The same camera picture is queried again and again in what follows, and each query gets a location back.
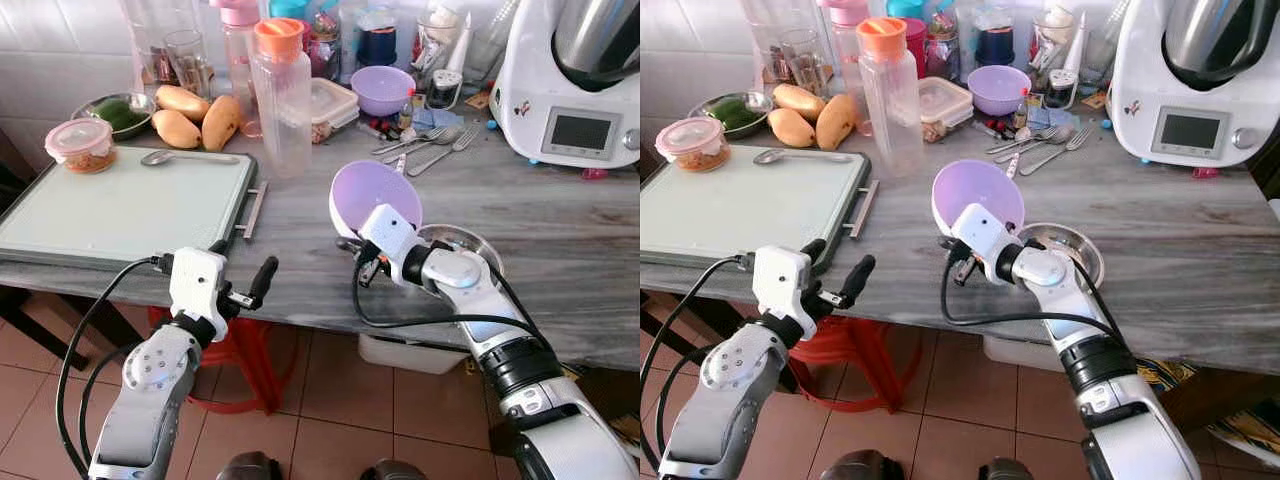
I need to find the purple plastic bowl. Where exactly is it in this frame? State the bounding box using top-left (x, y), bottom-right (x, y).
top-left (351, 66), bottom-right (418, 119)
top-left (329, 160), bottom-right (424, 242)
top-left (966, 65), bottom-right (1034, 118)
top-left (931, 159), bottom-right (1027, 238)

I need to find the red plastic stool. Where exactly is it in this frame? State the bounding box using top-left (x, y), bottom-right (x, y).
top-left (788, 314), bottom-right (927, 417)
top-left (147, 305), bottom-right (302, 417)

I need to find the pale green serving tray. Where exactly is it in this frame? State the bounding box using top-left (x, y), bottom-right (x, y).
top-left (0, 147), bottom-right (269, 272)
top-left (640, 147), bottom-right (881, 277)

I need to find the shallow steel bowl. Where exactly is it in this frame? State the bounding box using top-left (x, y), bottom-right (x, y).
top-left (415, 224), bottom-right (505, 277)
top-left (1018, 222), bottom-right (1107, 292)

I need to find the white plastic bin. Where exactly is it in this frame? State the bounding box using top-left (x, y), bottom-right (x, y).
top-left (357, 333), bottom-right (470, 377)
top-left (981, 335), bottom-right (1063, 374)

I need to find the steel spoon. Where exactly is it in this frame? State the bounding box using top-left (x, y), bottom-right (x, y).
top-left (985, 125), bottom-right (1061, 157)
top-left (998, 125), bottom-right (1077, 167)
top-left (384, 127), bottom-right (464, 167)
top-left (371, 126), bottom-right (449, 157)
top-left (140, 149), bottom-right (242, 168)
top-left (753, 148), bottom-right (852, 167)

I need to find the yellow mango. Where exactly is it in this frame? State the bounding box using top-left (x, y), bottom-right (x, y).
top-left (815, 93), bottom-right (860, 152)
top-left (201, 95), bottom-right (245, 153)
top-left (155, 85), bottom-right (212, 124)
top-left (150, 109), bottom-right (204, 151)
top-left (771, 83), bottom-right (829, 122)
top-left (765, 107), bottom-right (819, 149)

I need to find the steel fork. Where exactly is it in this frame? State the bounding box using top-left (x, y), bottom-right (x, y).
top-left (1019, 126), bottom-right (1094, 179)
top-left (406, 127), bottom-right (482, 179)

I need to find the clear bottle orange cap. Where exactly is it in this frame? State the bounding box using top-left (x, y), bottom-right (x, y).
top-left (250, 17), bottom-right (314, 180)
top-left (856, 16), bottom-right (925, 179)

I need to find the steel bowl with greens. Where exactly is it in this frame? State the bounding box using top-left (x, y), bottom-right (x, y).
top-left (72, 93), bottom-right (159, 142)
top-left (688, 92), bottom-right (777, 140)

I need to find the white lidded plastic container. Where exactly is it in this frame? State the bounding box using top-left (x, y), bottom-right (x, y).
top-left (918, 77), bottom-right (975, 144)
top-left (308, 78), bottom-right (361, 145)

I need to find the pink lidded food container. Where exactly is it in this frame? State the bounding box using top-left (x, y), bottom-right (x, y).
top-left (44, 118), bottom-right (118, 175)
top-left (655, 117), bottom-right (729, 174)

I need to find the dark left robot foot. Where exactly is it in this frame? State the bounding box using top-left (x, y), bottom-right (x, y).
top-left (215, 450), bottom-right (285, 480)
top-left (819, 449), bottom-right (907, 480)

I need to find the dark robot foot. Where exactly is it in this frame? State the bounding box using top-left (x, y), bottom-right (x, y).
top-left (977, 457), bottom-right (1037, 480)
top-left (359, 458), bottom-right (430, 480)
top-left (819, 449), bottom-right (907, 480)
top-left (215, 450), bottom-right (285, 480)

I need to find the clear bottle pink cap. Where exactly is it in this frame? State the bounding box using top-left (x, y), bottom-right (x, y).
top-left (217, 0), bottom-right (264, 139)
top-left (821, 0), bottom-right (869, 137)

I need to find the dark right robot foot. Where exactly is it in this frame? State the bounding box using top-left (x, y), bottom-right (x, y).
top-left (977, 457), bottom-right (1037, 480)
top-left (359, 458), bottom-right (430, 480)

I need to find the clear glass jar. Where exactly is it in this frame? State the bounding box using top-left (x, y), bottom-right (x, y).
top-left (124, 0), bottom-right (202, 88)
top-left (742, 0), bottom-right (816, 86)

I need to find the dark blue cup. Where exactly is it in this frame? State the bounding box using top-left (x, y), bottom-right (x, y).
top-left (356, 9), bottom-right (400, 68)
top-left (974, 9), bottom-right (1020, 68)

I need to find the white kitchen cooking machine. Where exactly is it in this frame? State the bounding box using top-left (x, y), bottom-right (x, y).
top-left (1109, 0), bottom-right (1280, 170)
top-left (489, 0), bottom-right (641, 172)

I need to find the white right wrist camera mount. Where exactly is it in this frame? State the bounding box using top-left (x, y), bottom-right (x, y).
top-left (950, 202), bottom-right (1023, 283)
top-left (358, 204), bottom-right (423, 283)

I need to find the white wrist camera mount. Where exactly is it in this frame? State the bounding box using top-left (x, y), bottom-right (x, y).
top-left (751, 245), bottom-right (812, 315)
top-left (168, 247), bottom-right (230, 317)
top-left (358, 204), bottom-right (423, 283)
top-left (950, 202), bottom-right (1023, 283)

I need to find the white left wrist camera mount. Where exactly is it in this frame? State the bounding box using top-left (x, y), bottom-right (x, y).
top-left (168, 247), bottom-right (230, 317)
top-left (751, 245), bottom-right (812, 315)

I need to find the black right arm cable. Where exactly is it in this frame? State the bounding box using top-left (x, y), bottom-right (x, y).
top-left (349, 255), bottom-right (548, 348)
top-left (940, 255), bottom-right (1119, 346)

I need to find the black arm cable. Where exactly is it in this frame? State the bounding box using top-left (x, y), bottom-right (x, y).
top-left (640, 254), bottom-right (753, 479)
top-left (349, 255), bottom-right (548, 348)
top-left (54, 254), bottom-right (171, 480)
top-left (940, 255), bottom-right (1119, 346)

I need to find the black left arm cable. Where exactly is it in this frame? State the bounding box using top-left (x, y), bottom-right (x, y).
top-left (640, 254), bottom-right (753, 479)
top-left (54, 254), bottom-right (171, 480)

